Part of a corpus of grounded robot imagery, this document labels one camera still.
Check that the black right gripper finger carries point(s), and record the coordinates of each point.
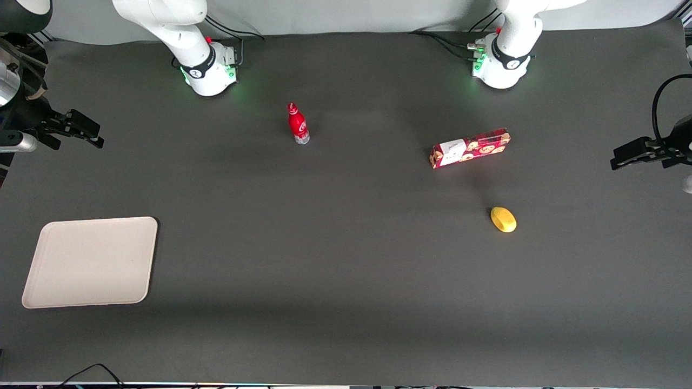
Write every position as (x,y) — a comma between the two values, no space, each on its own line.
(84,124)
(70,138)

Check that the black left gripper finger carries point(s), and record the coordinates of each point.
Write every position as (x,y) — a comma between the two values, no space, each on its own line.
(638,147)
(632,161)

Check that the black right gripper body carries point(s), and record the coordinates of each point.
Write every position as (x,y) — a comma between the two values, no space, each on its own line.
(28,115)

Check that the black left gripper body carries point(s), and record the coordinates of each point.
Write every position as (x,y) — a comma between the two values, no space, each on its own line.
(679,139)

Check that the red coke bottle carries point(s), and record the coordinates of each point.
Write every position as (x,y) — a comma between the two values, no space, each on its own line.
(298,126)

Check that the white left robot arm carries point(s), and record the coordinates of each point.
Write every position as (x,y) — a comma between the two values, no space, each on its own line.
(503,67)

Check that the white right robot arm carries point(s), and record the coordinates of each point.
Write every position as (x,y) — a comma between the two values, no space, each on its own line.
(201,71)

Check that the beige plastic tray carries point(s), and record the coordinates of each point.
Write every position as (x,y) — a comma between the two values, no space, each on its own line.
(92,262)

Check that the yellow lemon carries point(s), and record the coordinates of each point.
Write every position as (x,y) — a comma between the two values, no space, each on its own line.
(503,219)

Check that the red cookie box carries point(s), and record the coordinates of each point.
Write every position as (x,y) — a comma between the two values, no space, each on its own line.
(476,148)

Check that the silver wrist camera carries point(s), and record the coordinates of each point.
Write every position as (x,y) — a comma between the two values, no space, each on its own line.
(687,183)
(16,142)

